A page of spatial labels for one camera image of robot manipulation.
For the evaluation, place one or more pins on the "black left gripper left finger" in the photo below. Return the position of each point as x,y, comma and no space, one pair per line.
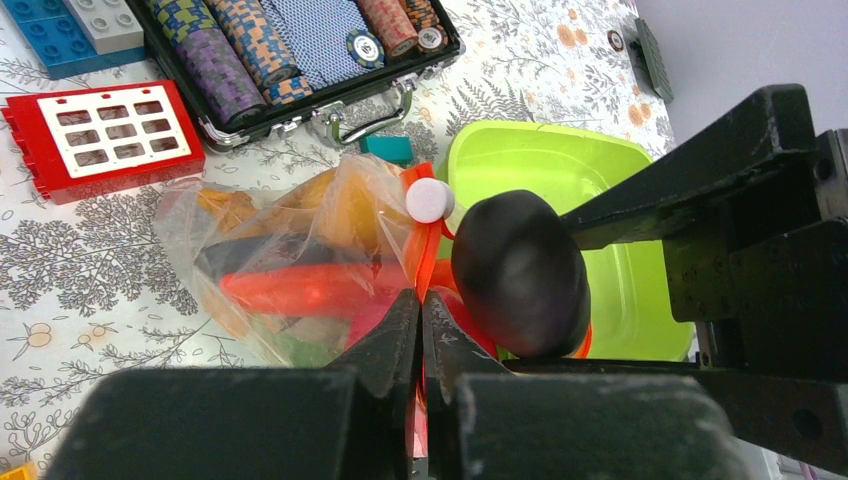
352,419

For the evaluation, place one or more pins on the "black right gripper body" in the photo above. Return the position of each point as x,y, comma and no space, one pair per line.
763,274

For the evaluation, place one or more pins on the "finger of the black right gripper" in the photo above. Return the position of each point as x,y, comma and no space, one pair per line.
748,145
800,418

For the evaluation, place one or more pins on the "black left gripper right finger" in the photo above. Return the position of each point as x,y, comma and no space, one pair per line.
486,422

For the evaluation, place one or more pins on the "orange toy carrot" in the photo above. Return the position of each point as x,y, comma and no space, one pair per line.
323,290

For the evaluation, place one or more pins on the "purple toy eggplant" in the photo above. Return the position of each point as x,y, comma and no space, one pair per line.
521,276

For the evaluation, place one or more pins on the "clear zip top bag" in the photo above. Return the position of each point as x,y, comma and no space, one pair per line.
363,210

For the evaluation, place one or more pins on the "grey building baseplate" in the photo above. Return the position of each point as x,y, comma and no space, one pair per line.
647,49

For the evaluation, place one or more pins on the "green plastic tray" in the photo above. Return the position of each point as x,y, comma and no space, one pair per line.
567,167

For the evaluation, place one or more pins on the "loose poker chip on table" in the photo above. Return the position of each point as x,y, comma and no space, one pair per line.
615,40

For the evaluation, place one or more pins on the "small teal block by case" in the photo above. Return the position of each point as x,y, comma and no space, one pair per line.
396,150

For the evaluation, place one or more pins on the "small orange toy cracker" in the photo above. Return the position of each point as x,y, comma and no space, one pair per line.
27,471

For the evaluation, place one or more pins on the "black poker chip case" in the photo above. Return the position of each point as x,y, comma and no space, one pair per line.
248,69

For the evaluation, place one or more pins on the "blue playing card deck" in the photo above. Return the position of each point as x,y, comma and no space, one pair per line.
315,32

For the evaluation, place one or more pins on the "red white window brick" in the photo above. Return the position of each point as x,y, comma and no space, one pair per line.
78,144

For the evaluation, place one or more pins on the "grey toy brick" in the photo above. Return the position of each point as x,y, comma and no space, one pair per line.
109,25

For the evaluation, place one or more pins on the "blue toy brick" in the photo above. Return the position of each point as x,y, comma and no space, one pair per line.
59,43

